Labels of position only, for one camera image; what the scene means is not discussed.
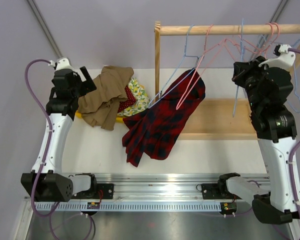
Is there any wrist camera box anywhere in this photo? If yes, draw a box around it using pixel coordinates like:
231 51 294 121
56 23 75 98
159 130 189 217
258 44 296 71
48 57 74 71

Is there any red white polka-dot skirt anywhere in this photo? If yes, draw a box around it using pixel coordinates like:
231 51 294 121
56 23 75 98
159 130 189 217
117 85 137 113

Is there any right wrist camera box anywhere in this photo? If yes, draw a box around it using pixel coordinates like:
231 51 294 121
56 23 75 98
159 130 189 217
258 44 296 71

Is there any red black plaid skirt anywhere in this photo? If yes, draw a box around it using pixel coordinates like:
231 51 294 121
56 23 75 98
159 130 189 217
122 68 206 167

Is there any wooden rack rod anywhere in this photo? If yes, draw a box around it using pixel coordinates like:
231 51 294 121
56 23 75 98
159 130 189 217
160 23 300 36

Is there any pink hanger with lemon skirt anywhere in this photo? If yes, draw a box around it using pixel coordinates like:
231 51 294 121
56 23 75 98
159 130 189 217
175 24 235 110

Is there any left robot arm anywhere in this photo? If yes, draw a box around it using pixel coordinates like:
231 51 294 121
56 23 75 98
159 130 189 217
20 66 99 202

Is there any wooden rack left post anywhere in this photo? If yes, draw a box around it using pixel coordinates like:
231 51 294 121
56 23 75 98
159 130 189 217
154 21 161 99

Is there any lemon print skirt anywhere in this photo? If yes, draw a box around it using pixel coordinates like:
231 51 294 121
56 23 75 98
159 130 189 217
117 77 150 117

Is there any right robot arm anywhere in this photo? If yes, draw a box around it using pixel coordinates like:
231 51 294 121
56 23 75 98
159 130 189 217
201 56 300 225

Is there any blue hanger with plaid skirt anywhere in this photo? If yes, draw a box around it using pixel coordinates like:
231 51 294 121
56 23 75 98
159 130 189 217
147 24 203 110

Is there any yellow plastic tray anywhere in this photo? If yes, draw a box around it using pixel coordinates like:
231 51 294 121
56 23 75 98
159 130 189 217
74 111 127 125

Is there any tan brown skirt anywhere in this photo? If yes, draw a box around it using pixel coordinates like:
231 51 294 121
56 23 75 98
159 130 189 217
78 65 134 131

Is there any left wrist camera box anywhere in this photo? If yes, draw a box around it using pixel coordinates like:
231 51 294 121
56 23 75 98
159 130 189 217
48 57 74 71

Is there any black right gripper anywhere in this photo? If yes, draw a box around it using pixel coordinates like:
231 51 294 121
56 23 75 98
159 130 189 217
232 56 274 113

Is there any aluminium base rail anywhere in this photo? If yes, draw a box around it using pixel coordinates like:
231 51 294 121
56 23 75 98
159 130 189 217
23 174 297 213

